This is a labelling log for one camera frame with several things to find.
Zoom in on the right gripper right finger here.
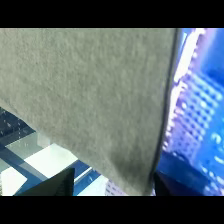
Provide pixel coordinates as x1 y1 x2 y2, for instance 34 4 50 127
153 170 205 197

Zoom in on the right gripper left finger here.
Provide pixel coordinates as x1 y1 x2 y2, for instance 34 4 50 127
20 167 76 197

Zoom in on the grey garment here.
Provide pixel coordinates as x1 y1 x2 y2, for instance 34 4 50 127
0 27 179 197

